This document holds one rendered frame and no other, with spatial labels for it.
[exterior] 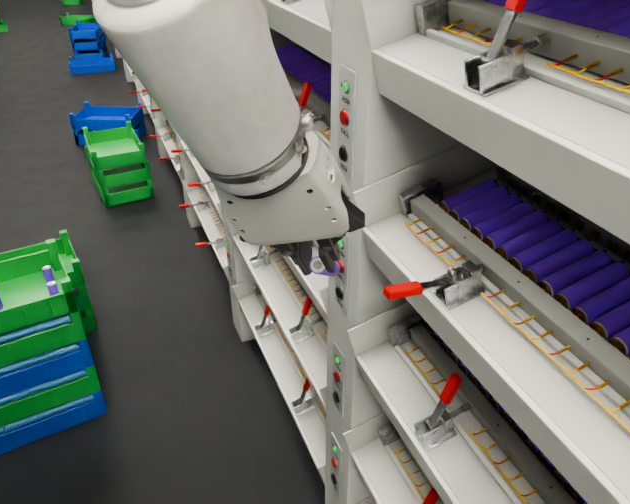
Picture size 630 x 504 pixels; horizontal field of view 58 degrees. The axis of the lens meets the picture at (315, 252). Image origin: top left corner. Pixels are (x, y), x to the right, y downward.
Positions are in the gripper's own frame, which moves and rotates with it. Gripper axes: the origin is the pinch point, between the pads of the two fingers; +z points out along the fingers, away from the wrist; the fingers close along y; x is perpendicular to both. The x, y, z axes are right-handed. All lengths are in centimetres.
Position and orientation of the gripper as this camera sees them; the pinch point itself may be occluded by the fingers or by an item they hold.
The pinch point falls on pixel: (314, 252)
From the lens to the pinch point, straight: 56.7
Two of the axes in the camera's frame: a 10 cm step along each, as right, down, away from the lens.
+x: -0.3, 8.7, -4.9
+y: -9.6, 1.1, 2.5
